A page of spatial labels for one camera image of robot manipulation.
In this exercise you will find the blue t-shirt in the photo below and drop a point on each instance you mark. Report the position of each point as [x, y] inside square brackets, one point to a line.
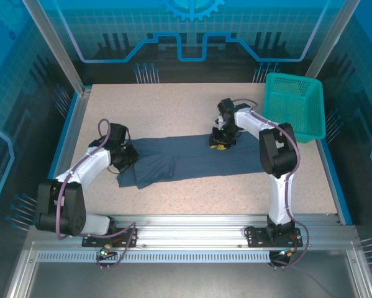
[204, 161]

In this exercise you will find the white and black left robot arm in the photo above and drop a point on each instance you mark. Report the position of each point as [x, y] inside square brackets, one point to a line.
[89, 163]

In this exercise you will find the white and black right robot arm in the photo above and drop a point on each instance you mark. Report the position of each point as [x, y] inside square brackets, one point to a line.
[280, 198]

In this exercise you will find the teal plastic basket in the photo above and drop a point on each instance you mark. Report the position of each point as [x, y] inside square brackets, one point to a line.
[292, 105]

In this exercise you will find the grey metal bottom panel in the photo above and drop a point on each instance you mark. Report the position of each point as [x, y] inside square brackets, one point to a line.
[188, 282]

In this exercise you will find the aluminium table side rail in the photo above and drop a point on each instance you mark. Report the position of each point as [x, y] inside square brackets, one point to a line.
[77, 118]

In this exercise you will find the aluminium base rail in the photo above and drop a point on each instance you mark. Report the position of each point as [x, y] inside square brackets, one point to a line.
[188, 229]

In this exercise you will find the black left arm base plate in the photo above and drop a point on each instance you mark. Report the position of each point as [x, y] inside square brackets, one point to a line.
[92, 240]

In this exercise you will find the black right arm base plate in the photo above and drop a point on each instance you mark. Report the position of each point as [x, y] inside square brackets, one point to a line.
[257, 237]

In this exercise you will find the aluminium frame post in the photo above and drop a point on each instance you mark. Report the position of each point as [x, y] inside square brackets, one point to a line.
[331, 40]
[58, 46]

